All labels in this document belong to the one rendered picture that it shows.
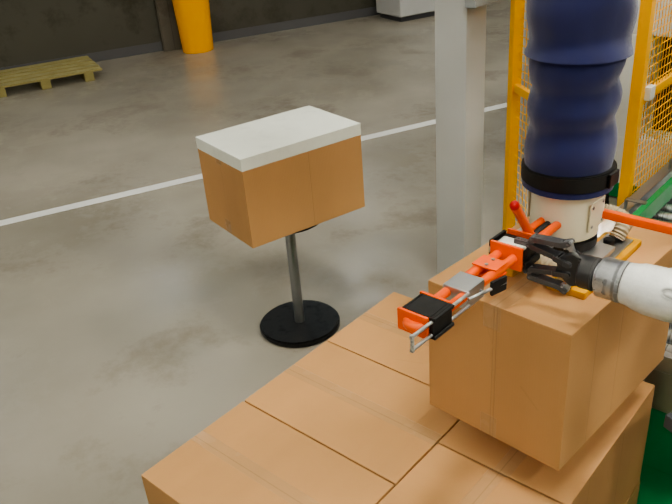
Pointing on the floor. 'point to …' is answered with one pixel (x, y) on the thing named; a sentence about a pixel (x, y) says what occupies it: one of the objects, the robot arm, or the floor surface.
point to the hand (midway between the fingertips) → (513, 251)
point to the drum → (194, 25)
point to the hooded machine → (405, 9)
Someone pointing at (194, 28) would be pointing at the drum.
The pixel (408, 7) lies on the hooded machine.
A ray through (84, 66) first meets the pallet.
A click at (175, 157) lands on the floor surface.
